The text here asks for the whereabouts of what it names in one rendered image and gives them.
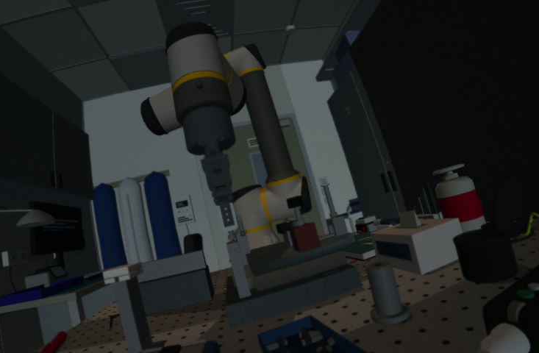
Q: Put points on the small grey block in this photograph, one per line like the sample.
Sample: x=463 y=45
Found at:
x=410 y=219

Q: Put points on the white gas cylinder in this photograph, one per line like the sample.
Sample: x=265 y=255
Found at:
x=134 y=220

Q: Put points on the dark grey launch stage body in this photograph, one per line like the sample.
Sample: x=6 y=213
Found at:
x=295 y=282

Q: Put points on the black cylinder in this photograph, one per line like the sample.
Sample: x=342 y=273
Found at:
x=485 y=253

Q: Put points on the red and white bottle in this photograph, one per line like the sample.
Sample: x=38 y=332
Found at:
x=459 y=200

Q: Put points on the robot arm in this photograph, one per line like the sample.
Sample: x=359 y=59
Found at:
x=269 y=132

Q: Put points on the green book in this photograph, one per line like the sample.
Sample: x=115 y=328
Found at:
x=361 y=251

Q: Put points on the grey instrument stand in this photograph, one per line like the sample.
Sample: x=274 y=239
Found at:
x=331 y=207

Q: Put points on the white wall outlet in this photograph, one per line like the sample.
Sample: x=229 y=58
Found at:
x=5 y=259

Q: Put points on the green button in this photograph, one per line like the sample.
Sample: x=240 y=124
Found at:
x=525 y=294

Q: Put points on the grey square post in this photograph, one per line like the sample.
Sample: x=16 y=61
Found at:
x=132 y=313

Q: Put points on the grey knob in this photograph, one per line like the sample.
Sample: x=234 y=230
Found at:
x=515 y=311

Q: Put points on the small black stage knob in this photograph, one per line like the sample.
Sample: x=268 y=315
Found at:
x=284 y=227

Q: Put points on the grey desk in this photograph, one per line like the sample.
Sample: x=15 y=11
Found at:
x=39 y=311

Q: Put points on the white box with blue label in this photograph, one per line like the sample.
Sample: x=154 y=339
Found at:
x=421 y=247

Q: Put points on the blue gas cylinder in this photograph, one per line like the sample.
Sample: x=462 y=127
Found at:
x=162 y=216
x=108 y=229

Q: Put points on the grey cylinder post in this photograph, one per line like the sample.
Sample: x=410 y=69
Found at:
x=386 y=287

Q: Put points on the white wall panel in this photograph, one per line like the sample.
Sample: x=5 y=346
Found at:
x=184 y=211

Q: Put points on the small tablet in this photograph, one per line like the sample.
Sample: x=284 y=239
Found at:
x=58 y=271

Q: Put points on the dark wall cabinet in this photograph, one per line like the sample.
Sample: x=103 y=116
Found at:
x=35 y=132

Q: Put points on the ceiling vent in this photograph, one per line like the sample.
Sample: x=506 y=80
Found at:
x=194 y=13

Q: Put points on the blue parts tray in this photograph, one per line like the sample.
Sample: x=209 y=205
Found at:
x=304 y=337

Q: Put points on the tall dark cabinet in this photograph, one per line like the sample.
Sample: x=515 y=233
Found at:
x=362 y=154

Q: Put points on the large black stage knob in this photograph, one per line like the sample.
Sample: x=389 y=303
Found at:
x=302 y=198

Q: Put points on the red marker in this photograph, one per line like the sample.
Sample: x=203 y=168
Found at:
x=54 y=342

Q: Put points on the grey upright stage bracket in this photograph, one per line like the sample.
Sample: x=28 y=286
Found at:
x=239 y=269

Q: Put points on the large white knob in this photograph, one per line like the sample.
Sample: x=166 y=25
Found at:
x=505 y=339

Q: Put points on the purple flat case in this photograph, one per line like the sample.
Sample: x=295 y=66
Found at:
x=26 y=294

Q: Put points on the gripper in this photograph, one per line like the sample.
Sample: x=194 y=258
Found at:
x=209 y=128

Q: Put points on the white button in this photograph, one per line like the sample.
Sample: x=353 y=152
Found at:
x=534 y=286

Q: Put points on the white ceiling sensor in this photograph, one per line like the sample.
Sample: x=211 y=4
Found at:
x=290 y=29

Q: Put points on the small black box red dot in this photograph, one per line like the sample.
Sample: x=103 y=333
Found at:
x=365 y=225

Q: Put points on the red stage block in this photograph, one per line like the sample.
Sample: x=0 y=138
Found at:
x=305 y=237

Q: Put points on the small black canister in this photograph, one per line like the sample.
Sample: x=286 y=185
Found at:
x=193 y=243

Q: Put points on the black control box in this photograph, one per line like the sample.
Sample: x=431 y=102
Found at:
x=534 y=317

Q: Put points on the black curtain enclosure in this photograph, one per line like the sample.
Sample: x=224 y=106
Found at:
x=463 y=88

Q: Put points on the small white box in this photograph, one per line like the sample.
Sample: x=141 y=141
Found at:
x=36 y=280

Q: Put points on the black monitor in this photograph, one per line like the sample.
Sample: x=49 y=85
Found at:
x=59 y=229

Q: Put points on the grey equipment box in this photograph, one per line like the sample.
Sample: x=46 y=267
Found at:
x=176 y=282

